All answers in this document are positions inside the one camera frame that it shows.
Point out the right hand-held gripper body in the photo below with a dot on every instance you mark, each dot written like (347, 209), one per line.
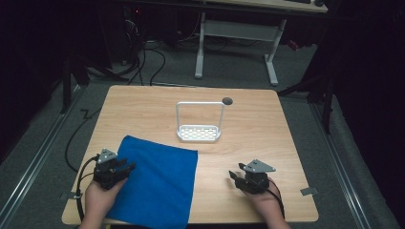
(256, 181)

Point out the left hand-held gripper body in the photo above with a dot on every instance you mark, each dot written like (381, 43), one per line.
(106, 175)

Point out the blue cloth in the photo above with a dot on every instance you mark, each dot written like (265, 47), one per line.
(159, 184)

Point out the person's right hand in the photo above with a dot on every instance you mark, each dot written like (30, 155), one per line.
(266, 203)

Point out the person's left hand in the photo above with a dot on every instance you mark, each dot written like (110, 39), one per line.
(100, 198)

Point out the grey tape piece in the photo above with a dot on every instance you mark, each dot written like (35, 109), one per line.
(309, 191)

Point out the dark round table grommet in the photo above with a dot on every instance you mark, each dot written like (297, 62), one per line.
(227, 101)

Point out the black metal stand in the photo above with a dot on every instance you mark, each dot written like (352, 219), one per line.
(326, 105)
(67, 82)

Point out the dark computer tower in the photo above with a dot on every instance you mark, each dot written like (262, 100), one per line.
(132, 31)

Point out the white-legged desk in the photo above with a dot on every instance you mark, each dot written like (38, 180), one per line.
(238, 30)

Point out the black keyboard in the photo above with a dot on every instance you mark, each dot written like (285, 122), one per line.
(298, 1)

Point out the black computer mouse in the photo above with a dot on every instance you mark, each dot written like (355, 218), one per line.
(319, 3)

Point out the metal floor rail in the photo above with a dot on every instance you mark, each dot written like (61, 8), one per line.
(35, 159)
(344, 168)

